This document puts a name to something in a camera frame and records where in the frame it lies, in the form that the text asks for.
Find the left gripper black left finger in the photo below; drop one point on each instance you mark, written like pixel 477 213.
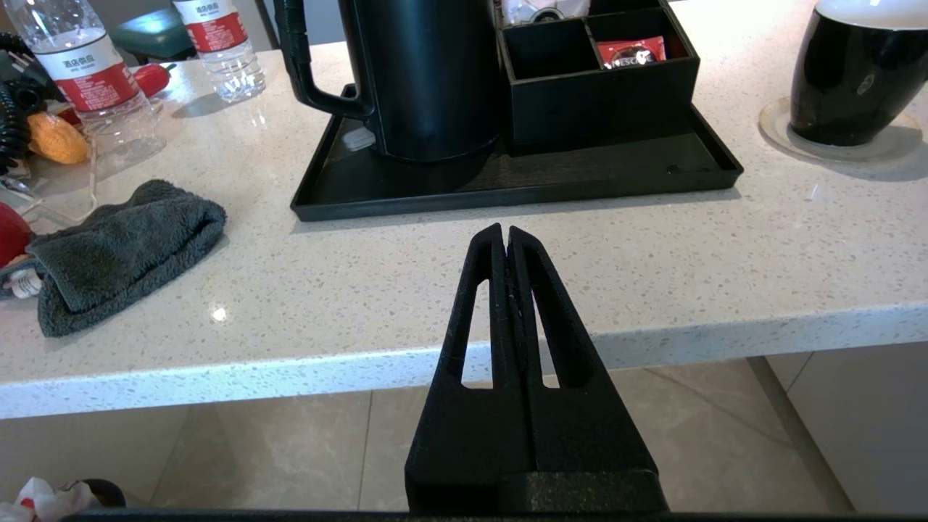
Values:
pixel 464 435

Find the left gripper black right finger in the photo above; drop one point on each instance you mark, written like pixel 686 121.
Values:
pixel 587 435

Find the black serving tray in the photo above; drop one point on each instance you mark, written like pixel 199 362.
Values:
pixel 580 177

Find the black compartment organizer box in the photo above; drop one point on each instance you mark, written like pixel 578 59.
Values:
pixel 602 109

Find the black electric kettle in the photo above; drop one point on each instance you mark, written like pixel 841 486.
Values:
pixel 435 80

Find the small white paper tag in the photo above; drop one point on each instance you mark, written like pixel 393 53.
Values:
pixel 357 138

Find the clear glass coaster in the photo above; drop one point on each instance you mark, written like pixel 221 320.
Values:
pixel 779 134

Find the red Nescafe sachet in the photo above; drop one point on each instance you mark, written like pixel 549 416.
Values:
pixel 631 52

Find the dark grey cloth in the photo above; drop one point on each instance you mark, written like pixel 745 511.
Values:
pixel 116 254

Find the crumpled white red wrapper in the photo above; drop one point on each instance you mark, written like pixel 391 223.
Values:
pixel 43 500

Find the black cup white inside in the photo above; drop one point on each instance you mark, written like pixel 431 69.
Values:
pixel 855 80

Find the small red-capped water bottle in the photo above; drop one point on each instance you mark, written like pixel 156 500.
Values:
pixel 219 43

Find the small white tube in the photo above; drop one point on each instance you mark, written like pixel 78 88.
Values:
pixel 23 284

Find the red round object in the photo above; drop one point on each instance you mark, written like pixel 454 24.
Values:
pixel 12 235

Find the small orange object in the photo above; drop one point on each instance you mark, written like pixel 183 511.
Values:
pixel 58 138

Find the green upholstered chair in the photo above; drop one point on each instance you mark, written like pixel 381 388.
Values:
pixel 148 32

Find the large red-capped water bottle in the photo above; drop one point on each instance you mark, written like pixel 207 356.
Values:
pixel 88 72

